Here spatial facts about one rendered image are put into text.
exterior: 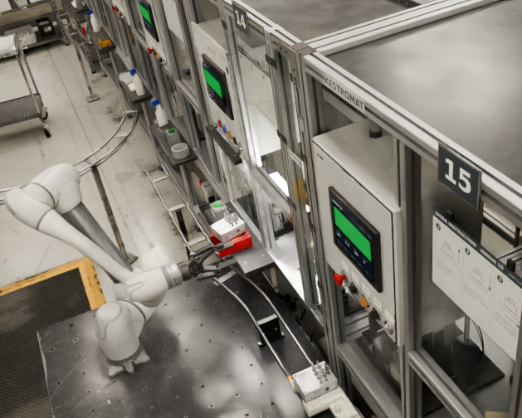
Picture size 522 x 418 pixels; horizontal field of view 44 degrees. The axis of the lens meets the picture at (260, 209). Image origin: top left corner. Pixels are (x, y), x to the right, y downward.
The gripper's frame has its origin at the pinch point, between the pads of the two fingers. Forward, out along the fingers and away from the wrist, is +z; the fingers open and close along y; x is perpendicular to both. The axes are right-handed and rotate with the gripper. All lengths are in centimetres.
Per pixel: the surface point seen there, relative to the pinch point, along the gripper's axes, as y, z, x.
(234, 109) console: 47, 20, 24
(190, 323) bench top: -44, -20, 18
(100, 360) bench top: -44, -61, 18
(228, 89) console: 54, 20, 27
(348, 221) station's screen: 54, 18, -70
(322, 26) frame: 89, 37, -25
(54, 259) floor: -113, -77, 200
